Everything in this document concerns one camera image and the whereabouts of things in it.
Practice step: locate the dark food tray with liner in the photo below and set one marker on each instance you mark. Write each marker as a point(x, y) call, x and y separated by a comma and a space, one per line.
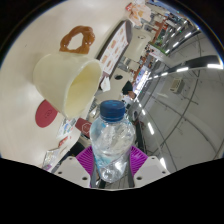
point(115, 46)

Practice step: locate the group of ceiling lights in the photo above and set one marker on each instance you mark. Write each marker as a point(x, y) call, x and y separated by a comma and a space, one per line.
point(181, 69)

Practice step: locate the clear plastic packet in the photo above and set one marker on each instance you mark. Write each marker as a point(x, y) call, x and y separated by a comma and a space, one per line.
point(50, 159)

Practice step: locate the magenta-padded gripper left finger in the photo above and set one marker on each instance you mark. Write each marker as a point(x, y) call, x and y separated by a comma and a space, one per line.
point(71, 170)

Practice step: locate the flat round red coaster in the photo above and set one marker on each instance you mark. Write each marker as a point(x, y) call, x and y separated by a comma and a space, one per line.
point(45, 114)

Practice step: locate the ceiling air conditioner unit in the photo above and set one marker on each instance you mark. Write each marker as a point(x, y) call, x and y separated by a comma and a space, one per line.
point(176, 85)

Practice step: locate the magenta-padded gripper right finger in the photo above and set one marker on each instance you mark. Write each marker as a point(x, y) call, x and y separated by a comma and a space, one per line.
point(150, 170)

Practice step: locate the red snack packet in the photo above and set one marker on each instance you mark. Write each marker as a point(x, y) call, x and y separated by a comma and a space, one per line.
point(63, 141)

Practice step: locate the colourful sticker sheet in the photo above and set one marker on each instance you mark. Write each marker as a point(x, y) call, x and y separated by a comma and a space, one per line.
point(66, 127)

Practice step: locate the crumpled food wrapper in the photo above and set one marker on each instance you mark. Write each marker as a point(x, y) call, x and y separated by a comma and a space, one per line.
point(137, 11)

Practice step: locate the clear blue-capped water bottle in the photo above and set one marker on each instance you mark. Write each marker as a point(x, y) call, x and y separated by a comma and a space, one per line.
point(111, 143)

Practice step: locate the white paper napkin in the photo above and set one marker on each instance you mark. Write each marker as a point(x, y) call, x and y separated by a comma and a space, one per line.
point(105, 85)

